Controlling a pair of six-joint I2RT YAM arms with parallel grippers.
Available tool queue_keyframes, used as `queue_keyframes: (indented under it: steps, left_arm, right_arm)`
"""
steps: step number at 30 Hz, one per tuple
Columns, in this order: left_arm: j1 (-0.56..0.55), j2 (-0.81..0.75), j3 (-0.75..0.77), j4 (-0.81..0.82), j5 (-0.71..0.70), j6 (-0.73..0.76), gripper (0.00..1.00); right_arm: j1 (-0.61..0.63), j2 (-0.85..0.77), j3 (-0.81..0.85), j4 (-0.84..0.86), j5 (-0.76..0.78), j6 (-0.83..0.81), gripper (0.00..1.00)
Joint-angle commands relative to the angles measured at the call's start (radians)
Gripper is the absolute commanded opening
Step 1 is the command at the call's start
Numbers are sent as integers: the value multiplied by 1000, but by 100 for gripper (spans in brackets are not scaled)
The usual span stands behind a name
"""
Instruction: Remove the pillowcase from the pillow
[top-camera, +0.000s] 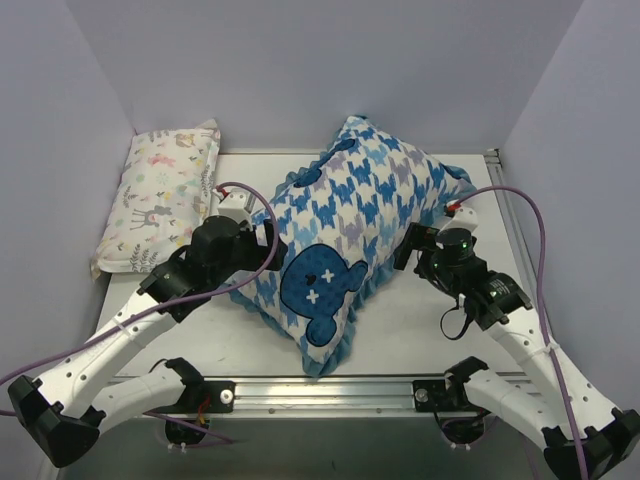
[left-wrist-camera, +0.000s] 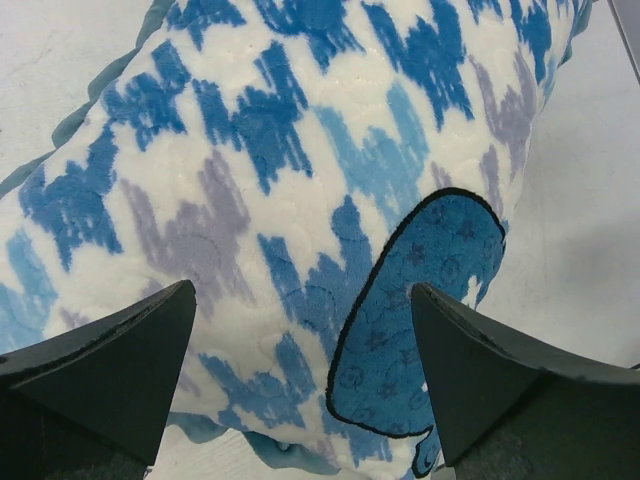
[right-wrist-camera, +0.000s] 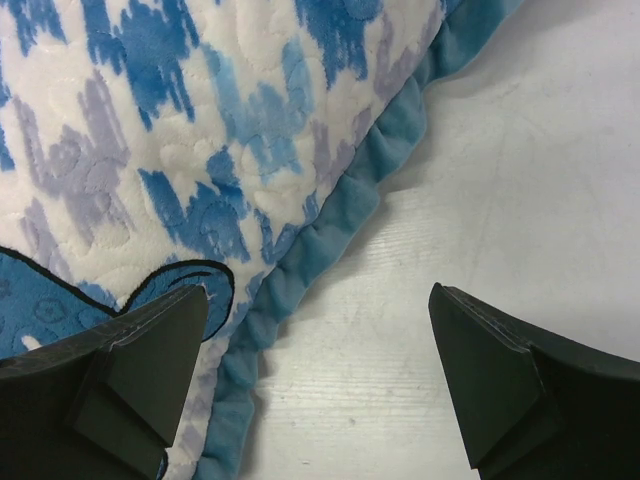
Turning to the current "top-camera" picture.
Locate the blue houndstooth bear pillowcase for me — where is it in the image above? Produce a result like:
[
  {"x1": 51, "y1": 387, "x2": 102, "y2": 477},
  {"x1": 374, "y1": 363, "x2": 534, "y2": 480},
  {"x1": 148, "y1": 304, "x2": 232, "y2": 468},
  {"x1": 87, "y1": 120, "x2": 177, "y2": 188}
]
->
[{"x1": 230, "y1": 116, "x2": 475, "y2": 377}]

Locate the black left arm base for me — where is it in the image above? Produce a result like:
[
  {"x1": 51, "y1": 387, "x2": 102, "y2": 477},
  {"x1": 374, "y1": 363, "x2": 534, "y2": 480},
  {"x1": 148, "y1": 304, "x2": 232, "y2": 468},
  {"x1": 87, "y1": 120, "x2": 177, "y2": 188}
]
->
[{"x1": 154, "y1": 357, "x2": 236, "y2": 415}]

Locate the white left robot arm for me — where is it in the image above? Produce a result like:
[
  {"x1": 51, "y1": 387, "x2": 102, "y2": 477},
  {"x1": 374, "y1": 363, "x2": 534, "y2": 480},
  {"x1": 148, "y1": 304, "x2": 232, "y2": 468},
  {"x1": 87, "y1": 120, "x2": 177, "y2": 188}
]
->
[{"x1": 8, "y1": 216, "x2": 287, "y2": 468}]

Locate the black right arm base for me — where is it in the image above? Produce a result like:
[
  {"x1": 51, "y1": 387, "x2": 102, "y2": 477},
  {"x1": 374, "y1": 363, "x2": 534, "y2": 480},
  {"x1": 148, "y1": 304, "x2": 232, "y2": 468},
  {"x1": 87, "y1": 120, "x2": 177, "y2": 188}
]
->
[{"x1": 412, "y1": 356, "x2": 489, "y2": 415}]

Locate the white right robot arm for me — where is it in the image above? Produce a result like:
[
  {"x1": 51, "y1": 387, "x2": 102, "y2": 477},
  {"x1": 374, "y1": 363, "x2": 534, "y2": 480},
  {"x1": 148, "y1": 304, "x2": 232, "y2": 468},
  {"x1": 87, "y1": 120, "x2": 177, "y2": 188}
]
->
[{"x1": 394, "y1": 223, "x2": 639, "y2": 479}]

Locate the floral deer print pillow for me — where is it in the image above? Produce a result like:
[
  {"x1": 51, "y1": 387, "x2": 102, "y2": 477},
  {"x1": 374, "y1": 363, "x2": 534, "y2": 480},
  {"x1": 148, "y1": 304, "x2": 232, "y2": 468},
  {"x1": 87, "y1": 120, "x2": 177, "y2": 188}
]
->
[{"x1": 91, "y1": 119, "x2": 221, "y2": 279}]

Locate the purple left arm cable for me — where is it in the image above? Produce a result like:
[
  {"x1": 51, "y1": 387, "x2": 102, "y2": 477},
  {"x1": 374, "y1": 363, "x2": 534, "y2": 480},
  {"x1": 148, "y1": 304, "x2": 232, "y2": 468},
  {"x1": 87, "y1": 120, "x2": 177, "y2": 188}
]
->
[{"x1": 0, "y1": 181, "x2": 280, "y2": 417}]

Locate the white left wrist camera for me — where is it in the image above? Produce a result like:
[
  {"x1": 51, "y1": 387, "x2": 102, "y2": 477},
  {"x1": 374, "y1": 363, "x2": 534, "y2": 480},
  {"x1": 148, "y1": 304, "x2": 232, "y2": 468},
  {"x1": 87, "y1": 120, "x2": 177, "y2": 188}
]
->
[{"x1": 217, "y1": 189, "x2": 251, "y2": 224}]

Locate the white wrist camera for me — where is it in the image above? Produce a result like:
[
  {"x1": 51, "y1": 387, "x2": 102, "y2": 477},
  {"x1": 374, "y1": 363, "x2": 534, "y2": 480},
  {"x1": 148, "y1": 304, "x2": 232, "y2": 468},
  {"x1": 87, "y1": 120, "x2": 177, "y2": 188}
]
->
[
  {"x1": 217, "y1": 189, "x2": 251, "y2": 224},
  {"x1": 443, "y1": 203, "x2": 479, "y2": 232}
]

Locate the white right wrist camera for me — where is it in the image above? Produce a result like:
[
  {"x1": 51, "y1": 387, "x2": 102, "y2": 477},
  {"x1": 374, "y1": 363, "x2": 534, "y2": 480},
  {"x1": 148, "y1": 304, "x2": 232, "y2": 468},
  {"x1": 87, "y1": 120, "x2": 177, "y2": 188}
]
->
[{"x1": 443, "y1": 203, "x2": 479, "y2": 232}]

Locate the aluminium front rail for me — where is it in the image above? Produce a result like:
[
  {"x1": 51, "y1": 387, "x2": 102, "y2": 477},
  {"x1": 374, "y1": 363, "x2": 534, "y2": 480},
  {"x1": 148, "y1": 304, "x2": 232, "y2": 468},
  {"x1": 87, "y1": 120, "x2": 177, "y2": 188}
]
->
[{"x1": 167, "y1": 375, "x2": 474, "y2": 419}]

